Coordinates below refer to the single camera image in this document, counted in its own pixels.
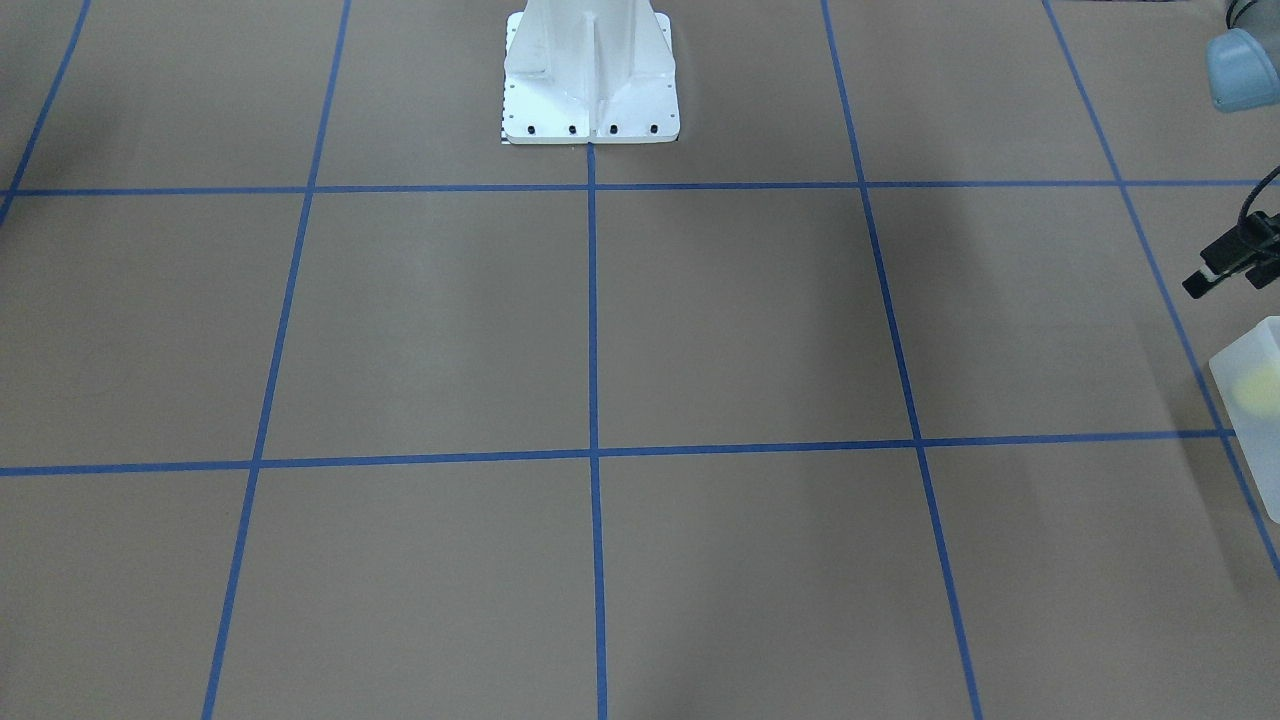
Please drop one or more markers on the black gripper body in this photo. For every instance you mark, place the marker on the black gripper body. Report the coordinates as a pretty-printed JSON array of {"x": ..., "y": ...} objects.
[{"x": 1226, "y": 261}]

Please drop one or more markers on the clear plastic bin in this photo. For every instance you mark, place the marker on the clear plastic bin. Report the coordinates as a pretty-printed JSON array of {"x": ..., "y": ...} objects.
[{"x": 1258, "y": 438}]

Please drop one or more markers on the yellow plastic cup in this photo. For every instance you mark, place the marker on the yellow plastic cup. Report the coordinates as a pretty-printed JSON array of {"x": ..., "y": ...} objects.
[{"x": 1256, "y": 392}]

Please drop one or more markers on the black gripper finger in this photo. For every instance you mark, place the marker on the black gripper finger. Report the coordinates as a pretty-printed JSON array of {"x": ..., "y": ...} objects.
[{"x": 1222, "y": 259}]

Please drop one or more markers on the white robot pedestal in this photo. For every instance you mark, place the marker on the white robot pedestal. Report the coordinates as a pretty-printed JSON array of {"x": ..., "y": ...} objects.
[{"x": 579, "y": 72}]

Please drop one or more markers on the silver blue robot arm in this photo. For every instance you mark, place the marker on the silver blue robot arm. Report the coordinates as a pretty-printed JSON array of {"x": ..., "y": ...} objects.
[{"x": 1243, "y": 69}]

